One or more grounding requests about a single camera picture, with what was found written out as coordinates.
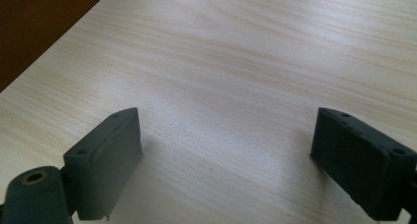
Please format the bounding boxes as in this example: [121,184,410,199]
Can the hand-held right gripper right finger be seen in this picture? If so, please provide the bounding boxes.
[310,107,417,222]

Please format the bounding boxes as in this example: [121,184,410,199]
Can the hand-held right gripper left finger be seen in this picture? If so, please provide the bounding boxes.
[62,107,144,222]

